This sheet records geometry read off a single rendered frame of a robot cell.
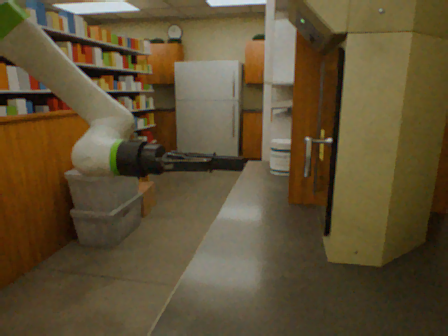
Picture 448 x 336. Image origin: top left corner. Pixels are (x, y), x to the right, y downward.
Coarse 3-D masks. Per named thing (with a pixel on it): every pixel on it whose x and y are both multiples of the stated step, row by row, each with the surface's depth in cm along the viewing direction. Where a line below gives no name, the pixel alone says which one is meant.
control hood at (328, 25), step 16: (288, 0) 68; (304, 0) 58; (320, 0) 57; (336, 0) 57; (288, 16) 83; (304, 16) 67; (320, 16) 58; (336, 16) 58; (320, 32) 67; (336, 32) 58; (320, 48) 81
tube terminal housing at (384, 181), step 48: (384, 0) 55; (432, 0) 57; (336, 48) 72; (384, 48) 57; (432, 48) 61; (384, 96) 59; (432, 96) 65; (384, 144) 61; (432, 144) 69; (336, 192) 65; (384, 192) 63; (432, 192) 74; (336, 240) 68; (384, 240) 66
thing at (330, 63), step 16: (336, 64) 62; (336, 80) 61; (336, 96) 62; (320, 112) 89; (336, 112) 62; (320, 128) 87; (336, 128) 63; (320, 144) 87; (320, 160) 84; (320, 176) 82; (320, 192) 80; (320, 208) 78; (320, 224) 76
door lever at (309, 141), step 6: (306, 138) 68; (312, 138) 68; (318, 138) 68; (324, 138) 68; (306, 144) 69; (312, 144) 68; (306, 150) 69; (312, 150) 69; (306, 156) 69; (306, 162) 70; (306, 168) 70; (306, 174) 70
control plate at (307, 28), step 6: (300, 12) 67; (300, 18) 72; (300, 24) 78; (306, 24) 71; (300, 30) 84; (306, 30) 77; (312, 30) 71; (306, 36) 83; (318, 36) 71; (312, 42) 83; (318, 42) 76
